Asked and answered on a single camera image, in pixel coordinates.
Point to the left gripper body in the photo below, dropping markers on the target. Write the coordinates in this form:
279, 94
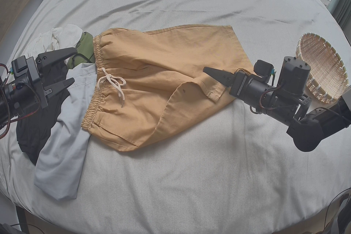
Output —
27, 95

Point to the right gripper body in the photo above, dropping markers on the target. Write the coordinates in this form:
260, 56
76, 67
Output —
252, 90

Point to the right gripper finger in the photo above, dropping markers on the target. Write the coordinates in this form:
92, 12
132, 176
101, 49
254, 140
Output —
220, 76

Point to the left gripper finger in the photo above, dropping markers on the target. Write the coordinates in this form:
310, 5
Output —
56, 89
52, 58

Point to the tan shorts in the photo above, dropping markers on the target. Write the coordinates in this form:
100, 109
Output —
142, 95

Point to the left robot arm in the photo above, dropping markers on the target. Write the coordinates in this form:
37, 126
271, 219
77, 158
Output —
2, 106

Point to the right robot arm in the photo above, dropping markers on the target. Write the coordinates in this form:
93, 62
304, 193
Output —
296, 73

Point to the white garment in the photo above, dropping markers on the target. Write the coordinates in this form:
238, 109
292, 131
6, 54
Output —
65, 32

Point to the black garment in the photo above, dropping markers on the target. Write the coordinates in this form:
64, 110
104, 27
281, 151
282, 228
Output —
33, 128

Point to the green garment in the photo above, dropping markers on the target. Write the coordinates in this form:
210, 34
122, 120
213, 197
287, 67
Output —
86, 43

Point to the pale grey garment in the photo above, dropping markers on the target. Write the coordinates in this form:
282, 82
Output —
63, 145

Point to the round woven basket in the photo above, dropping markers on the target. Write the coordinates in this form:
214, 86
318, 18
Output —
320, 63

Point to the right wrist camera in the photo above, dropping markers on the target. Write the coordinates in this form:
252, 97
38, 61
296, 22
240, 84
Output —
263, 67

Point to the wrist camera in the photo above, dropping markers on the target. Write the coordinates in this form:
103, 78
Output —
263, 67
19, 65

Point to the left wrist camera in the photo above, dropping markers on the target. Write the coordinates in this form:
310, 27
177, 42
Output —
19, 65

